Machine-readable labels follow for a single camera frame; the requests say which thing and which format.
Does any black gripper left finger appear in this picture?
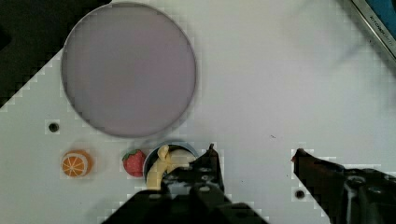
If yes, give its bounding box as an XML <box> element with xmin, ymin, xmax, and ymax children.
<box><xmin>161</xmin><ymin>143</ymin><xmax>224</xmax><ymax>197</ymax></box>

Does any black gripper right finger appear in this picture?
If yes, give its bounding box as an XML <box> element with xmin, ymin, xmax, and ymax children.
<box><xmin>291</xmin><ymin>148</ymin><xmax>396</xmax><ymax>224</ymax></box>

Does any toy banana peel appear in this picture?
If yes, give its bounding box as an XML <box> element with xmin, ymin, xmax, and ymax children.
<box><xmin>146</xmin><ymin>145</ymin><xmax>196</xmax><ymax>190</ymax></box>

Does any blue bowl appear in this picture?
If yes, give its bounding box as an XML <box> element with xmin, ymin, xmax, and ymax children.
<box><xmin>143</xmin><ymin>141</ymin><xmax>198</xmax><ymax>180</ymax></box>

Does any toy strawberry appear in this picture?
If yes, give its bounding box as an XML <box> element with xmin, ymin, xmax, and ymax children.
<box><xmin>122</xmin><ymin>149</ymin><xmax>146</xmax><ymax>177</ymax></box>

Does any toy orange slice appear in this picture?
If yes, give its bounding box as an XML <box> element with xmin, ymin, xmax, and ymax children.
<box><xmin>61</xmin><ymin>149</ymin><xmax>93</xmax><ymax>177</ymax></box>

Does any round lilac plate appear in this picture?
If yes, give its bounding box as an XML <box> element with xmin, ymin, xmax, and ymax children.
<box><xmin>61</xmin><ymin>2</ymin><xmax>197</xmax><ymax>138</ymax></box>

